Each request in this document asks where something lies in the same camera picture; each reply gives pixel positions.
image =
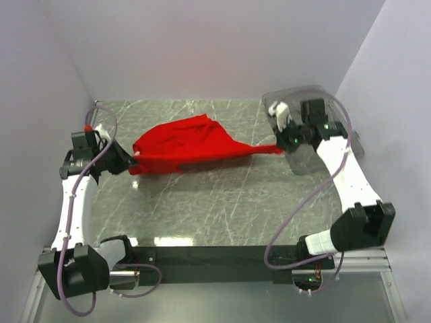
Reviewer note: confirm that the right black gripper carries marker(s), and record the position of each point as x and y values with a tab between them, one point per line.
281	140

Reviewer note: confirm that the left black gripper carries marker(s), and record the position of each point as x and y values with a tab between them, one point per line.
125	161

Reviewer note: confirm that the red t shirt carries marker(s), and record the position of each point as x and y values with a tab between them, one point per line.
198	139

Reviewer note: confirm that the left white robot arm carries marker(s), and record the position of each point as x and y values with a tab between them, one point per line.
73	267

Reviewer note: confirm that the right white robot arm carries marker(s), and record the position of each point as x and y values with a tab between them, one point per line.
366	220

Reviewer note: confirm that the clear plastic bin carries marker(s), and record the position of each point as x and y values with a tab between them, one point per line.
304	160

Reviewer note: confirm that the black base crossbar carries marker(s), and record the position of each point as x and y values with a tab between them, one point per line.
209	264

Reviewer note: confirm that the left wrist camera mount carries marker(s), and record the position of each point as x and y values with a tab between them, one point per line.
100	129

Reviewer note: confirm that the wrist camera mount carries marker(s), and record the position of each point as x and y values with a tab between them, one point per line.
100	129
281	114

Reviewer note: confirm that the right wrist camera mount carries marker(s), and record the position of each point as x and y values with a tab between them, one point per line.
281	114

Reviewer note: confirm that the aluminium rail frame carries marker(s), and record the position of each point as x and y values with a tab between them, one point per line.
307	277

